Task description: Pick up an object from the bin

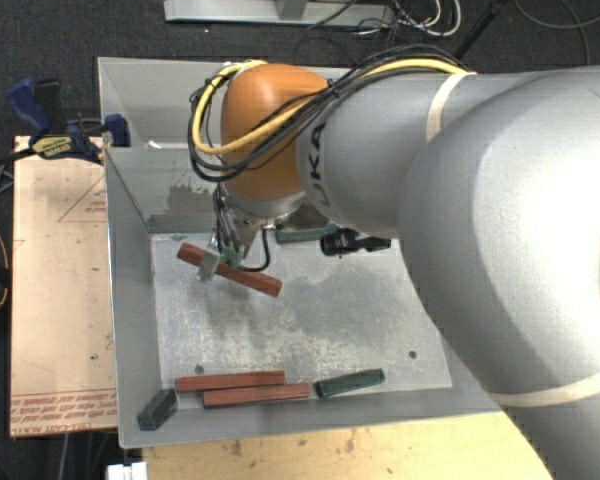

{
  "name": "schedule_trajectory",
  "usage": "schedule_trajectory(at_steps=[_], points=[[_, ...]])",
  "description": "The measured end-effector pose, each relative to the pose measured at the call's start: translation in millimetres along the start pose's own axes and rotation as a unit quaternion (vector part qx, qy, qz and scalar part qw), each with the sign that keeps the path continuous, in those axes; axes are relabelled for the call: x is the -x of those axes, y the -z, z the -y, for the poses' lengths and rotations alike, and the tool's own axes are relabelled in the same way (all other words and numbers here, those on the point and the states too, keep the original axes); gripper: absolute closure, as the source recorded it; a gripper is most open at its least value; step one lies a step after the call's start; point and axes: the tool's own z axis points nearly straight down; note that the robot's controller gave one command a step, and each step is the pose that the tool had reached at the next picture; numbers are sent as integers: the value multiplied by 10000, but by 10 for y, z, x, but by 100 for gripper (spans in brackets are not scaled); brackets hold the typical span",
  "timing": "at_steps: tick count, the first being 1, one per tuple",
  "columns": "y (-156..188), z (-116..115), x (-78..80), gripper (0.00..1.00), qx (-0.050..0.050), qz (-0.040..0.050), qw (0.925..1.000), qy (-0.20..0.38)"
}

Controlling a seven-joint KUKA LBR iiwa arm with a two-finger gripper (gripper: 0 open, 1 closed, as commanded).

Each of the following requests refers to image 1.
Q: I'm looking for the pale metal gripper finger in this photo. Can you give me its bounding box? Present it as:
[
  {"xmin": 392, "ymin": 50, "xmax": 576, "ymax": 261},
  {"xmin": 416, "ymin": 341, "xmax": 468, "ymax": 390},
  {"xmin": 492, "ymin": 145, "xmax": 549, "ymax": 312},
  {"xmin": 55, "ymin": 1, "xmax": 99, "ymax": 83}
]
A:
[{"xmin": 197, "ymin": 248, "xmax": 222, "ymax": 284}]

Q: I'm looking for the red-brown block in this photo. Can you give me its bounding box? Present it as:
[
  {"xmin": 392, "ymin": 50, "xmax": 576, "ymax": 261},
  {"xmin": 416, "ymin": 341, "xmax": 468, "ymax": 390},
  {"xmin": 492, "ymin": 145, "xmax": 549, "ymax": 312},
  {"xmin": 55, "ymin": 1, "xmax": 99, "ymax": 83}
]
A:
[
  {"xmin": 201, "ymin": 381, "xmax": 312, "ymax": 410},
  {"xmin": 176, "ymin": 241, "xmax": 284, "ymax": 299},
  {"xmin": 174, "ymin": 369, "xmax": 287, "ymax": 394}
]

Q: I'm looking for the dark green flat block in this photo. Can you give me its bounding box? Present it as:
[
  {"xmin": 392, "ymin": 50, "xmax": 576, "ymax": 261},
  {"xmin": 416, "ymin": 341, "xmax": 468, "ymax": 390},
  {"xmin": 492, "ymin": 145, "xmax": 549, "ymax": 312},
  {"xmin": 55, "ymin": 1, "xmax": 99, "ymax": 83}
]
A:
[
  {"xmin": 274, "ymin": 222, "xmax": 342, "ymax": 246},
  {"xmin": 136, "ymin": 387, "xmax": 179, "ymax": 432},
  {"xmin": 313, "ymin": 367, "xmax": 387, "ymax": 400}
]

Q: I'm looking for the grey metal bin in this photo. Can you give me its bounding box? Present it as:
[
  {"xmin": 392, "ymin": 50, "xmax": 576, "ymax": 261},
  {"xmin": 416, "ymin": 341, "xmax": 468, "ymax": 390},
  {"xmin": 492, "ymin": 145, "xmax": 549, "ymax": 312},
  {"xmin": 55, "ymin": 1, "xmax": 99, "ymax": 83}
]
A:
[{"xmin": 97, "ymin": 56, "xmax": 504, "ymax": 451}]

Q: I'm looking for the brown cardboard board, red print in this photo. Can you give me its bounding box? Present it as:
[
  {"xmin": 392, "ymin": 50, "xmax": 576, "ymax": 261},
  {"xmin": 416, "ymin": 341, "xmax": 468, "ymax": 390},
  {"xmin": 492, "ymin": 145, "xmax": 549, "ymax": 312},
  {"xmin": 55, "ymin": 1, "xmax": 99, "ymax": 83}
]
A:
[{"xmin": 9, "ymin": 134, "xmax": 119, "ymax": 440}]

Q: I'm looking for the black cylinder on white bracket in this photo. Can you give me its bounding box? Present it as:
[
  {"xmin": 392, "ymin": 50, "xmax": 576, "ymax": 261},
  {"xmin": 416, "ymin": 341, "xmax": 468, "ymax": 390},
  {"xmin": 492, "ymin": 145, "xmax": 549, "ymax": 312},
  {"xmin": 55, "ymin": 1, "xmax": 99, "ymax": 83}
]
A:
[{"xmin": 319, "ymin": 226, "xmax": 393, "ymax": 258}]

